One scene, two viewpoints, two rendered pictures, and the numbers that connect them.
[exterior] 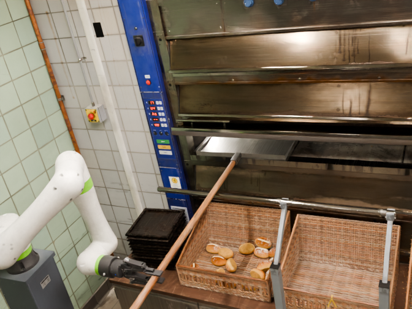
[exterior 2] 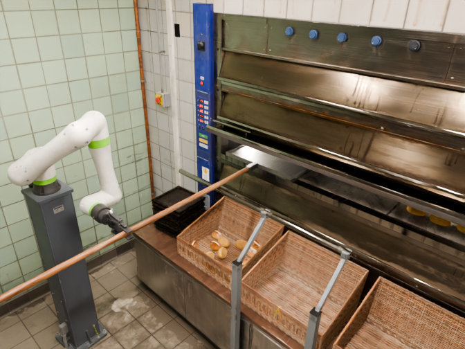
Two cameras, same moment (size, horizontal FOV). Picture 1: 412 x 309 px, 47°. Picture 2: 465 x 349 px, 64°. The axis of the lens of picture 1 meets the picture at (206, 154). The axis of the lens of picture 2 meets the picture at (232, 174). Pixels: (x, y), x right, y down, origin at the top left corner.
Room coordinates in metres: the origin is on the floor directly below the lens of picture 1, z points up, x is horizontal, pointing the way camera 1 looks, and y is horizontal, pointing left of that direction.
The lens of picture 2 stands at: (0.20, -0.52, 2.26)
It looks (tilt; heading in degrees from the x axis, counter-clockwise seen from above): 27 degrees down; 13
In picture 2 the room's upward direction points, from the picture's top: 1 degrees clockwise
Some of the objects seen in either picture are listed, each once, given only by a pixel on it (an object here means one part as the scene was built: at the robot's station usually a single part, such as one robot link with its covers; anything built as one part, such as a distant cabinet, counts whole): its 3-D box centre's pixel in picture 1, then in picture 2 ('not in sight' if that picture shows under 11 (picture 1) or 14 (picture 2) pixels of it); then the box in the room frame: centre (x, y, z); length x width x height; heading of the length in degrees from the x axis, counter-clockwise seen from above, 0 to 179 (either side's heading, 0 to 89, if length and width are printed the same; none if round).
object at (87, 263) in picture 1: (92, 262); (93, 206); (1.69, 0.58, 1.18); 0.14 x 0.13 x 0.11; 60
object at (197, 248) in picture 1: (235, 247); (229, 239); (2.18, -0.06, 0.72); 0.56 x 0.49 x 0.28; 61
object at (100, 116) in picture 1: (95, 113); (162, 99); (2.82, 0.63, 1.46); 0.10 x 0.07 x 0.10; 60
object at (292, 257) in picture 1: (339, 267); (302, 285); (1.87, -0.57, 0.72); 0.56 x 0.49 x 0.28; 60
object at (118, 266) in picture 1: (124, 269); (108, 219); (1.60, 0.44, 1.18); 0.09 x 0.07 x 0.08; 60
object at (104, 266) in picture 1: (110, 266); (102, 213); (1.64, 0.50, 1.18); 0.12 x 0.06 x 0.09; 150
